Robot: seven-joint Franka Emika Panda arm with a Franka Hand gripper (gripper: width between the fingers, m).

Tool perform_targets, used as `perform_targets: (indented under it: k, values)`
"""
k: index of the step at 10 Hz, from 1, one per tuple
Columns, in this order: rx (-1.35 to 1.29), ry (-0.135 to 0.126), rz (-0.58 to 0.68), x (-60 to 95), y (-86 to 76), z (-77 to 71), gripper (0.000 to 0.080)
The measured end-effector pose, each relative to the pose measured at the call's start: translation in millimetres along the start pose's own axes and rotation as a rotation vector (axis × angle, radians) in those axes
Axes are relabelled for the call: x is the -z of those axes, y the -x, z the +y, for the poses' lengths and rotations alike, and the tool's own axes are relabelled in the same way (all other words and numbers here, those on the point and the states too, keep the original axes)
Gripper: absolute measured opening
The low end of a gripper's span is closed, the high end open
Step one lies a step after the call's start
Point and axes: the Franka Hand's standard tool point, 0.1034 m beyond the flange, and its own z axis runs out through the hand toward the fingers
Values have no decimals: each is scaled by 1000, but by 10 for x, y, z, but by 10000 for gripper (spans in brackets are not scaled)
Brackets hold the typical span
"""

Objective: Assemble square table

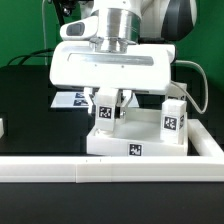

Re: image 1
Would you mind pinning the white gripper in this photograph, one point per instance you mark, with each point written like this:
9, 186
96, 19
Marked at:
144, 68

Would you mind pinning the white square tabletop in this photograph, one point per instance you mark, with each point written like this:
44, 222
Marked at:
138, 135

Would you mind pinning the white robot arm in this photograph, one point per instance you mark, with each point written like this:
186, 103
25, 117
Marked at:
121, 47

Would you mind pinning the white marker sheet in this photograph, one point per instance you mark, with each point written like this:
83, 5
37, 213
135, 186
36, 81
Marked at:
77, 99

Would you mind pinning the white U-shaped obstacle fence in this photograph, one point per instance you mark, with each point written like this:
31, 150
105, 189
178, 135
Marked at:
206, 166

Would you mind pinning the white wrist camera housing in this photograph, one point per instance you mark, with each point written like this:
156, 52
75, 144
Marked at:
80, 30

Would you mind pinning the black camera stand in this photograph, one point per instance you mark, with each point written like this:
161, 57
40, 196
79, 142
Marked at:
65, 8

